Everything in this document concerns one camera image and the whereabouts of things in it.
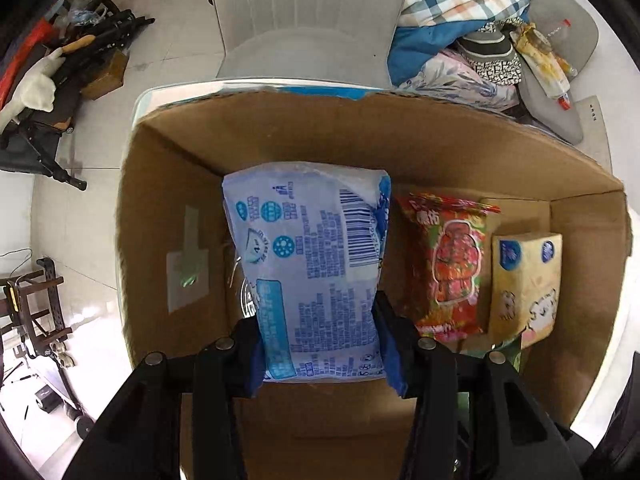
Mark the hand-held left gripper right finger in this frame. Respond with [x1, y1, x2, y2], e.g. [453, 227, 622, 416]
[372, 291, 583, 480]

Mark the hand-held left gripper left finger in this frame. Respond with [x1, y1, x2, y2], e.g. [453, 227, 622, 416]
[65, 317, 264, 480]

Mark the blue white tissue pack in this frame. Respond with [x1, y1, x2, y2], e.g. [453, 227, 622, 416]
[222, 160, 393, 384]

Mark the brown cardboard box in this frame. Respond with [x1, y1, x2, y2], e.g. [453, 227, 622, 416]
[116, 86, 631, 480]

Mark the red orange snack packet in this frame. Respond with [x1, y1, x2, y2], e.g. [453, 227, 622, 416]
[394, 191, 501, 343]

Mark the yellow tissue pack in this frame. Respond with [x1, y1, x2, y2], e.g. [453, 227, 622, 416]
[487, 232, 563, 349]

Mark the wheeled metal cart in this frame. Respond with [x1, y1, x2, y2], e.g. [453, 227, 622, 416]
[0, 257, 96, 423]

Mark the floral cloth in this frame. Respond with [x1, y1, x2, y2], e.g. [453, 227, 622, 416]
[398, 49, 522, 111]

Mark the white power strip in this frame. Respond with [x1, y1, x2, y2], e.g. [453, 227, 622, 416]
[572, 95, 613, 173]

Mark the blue cloth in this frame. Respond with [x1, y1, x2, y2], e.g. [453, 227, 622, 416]
[387, 19, 496, 87]

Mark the small cardboard box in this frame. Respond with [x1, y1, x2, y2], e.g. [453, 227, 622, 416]
[80, 49, 130, 101]

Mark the patterned dark cloth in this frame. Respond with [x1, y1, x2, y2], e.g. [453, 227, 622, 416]
[456, 20, 526, 87]

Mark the black tripod stand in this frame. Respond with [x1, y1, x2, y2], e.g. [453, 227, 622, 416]
[0, 6, 156, 191]

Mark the yellow plastic bag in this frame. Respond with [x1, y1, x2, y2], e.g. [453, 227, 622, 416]
[511, 22, 578, 111]

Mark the clear plastic bottle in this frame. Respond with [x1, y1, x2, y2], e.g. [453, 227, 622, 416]
[530, 18, 572, 46]

